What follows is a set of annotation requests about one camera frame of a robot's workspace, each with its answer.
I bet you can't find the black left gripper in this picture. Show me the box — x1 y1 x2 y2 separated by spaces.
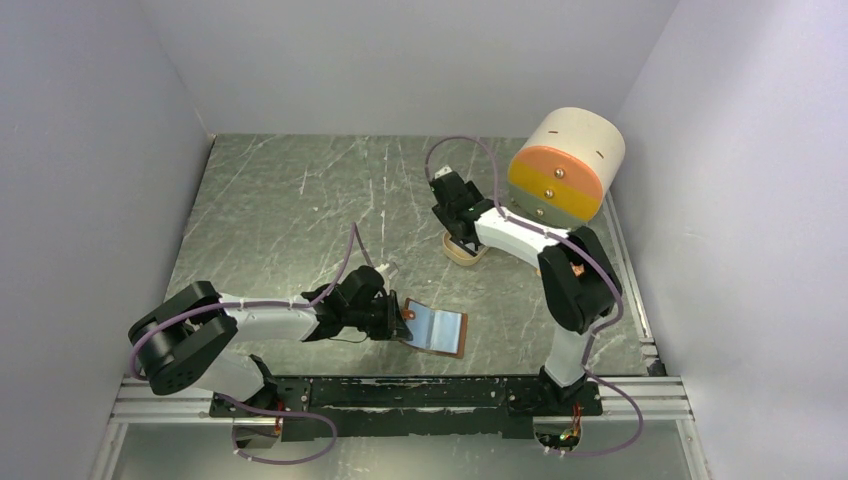
346 289 413 340

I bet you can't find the beige plastic tray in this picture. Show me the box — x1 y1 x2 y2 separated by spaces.
442 232 489 267

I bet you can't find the brown leather card holder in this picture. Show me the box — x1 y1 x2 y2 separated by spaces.
402 298 468 359

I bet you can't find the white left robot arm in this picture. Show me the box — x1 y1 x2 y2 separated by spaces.
128 265 416 416

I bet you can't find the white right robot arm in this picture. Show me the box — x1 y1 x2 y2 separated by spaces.
428 167 621 414

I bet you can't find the round pastel drawer box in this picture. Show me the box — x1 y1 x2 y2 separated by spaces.
507 107 626 228

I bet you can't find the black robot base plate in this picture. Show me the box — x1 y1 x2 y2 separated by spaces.
209 374 603 442

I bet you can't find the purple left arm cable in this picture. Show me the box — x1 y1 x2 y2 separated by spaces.
129 221 399 466

